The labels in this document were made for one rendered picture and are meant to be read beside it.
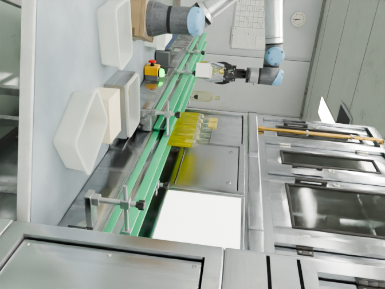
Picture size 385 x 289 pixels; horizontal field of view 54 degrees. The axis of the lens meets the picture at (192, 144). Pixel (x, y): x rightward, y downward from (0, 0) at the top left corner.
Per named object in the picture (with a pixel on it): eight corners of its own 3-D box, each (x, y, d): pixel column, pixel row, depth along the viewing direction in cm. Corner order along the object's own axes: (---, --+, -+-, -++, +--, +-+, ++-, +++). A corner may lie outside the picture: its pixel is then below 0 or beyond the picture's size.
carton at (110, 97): (89, 141, 129) (110, 144, 129) (86, 97, 122) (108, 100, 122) (101, 128, 140) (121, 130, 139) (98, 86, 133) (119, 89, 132)
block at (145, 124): (135, 131, 166) (150, 132, 165) (134, 110, 161) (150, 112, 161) (137, 127, 169) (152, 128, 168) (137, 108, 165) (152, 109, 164)
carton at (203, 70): (196, 62, 167) (209, 63, 167) (200, 66, 191) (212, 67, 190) (195, 76, 168) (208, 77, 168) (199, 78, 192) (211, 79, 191)
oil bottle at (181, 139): (152, 144, 174) (198, 148, 173) (152, 133, 172) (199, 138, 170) (155, 138, 179) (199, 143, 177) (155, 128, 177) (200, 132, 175)
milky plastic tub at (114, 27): (97, 70, 133) (120, 73, 132) (89, 6, 120) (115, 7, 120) (112, 53, 147) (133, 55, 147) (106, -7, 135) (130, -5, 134)
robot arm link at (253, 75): (258, 68, 178) (256, 85, 179) (248, 67, 178) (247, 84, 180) (259, 67, 171) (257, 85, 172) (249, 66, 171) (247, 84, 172)
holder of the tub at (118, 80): (107, 149, 150) (126, 151, 150) (103, 84, 137) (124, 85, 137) (120, 130, 165) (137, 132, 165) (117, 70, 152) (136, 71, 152)
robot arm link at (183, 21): (170, 3, 153) (203, 6, 152) (176, 6, 166) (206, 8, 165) (168, 34, 157) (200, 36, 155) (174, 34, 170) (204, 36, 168)
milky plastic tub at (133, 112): (107, 137, 148) (129, 140, 147) (104, 83, 137) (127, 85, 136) (121, 119, 163) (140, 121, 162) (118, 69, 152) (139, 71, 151)
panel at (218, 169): (140, 267, 124) (243, 281, 121) (140, 261, 123) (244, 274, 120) (181, 142, 203) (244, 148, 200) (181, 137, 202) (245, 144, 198)
